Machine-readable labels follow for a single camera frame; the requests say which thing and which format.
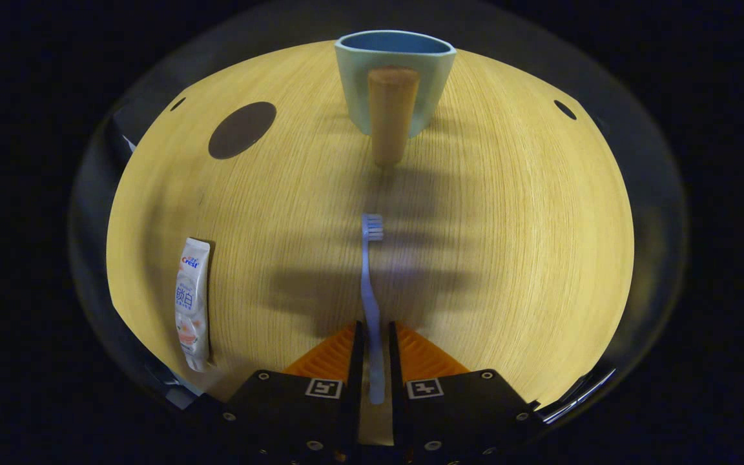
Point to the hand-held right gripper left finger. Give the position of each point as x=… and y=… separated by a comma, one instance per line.
x=294, y=420

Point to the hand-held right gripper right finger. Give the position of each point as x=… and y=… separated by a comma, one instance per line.
x=456, y=420

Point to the white toothbrush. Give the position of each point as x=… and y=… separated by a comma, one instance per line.
x=368, y=284

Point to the white toothpaste tube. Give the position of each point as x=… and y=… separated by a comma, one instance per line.
x=192, y=303

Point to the dark round coaster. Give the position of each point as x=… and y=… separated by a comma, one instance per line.
x=241, y=130

